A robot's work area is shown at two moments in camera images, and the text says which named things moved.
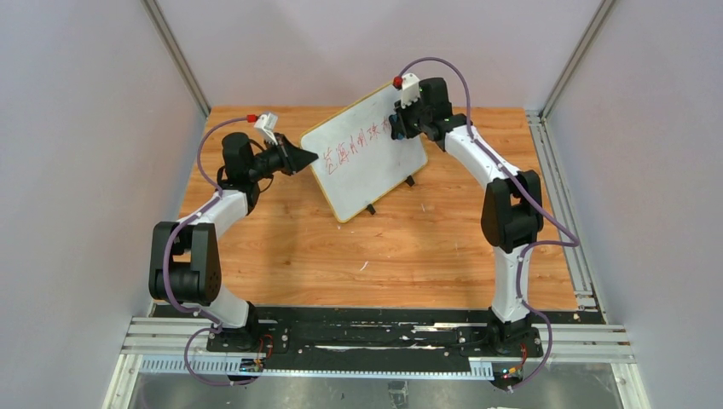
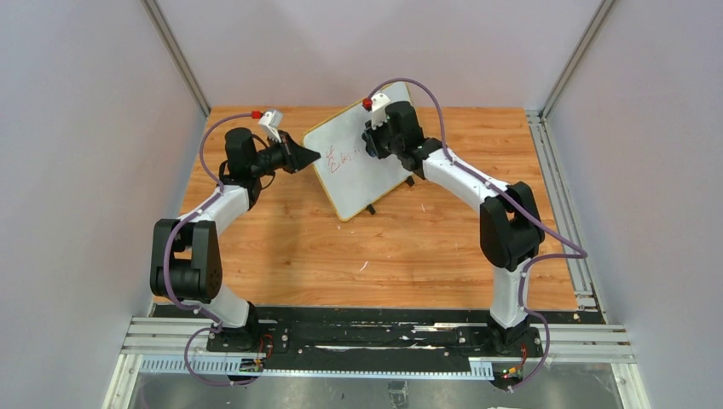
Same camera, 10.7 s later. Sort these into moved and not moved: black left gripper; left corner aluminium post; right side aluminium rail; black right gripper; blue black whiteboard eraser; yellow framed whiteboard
Moved: blue black whiteboard eraser; black right gripper
Not moved: left corner aluminium post; right side aluminium rail; yellow framed whiteboard; black left gripper
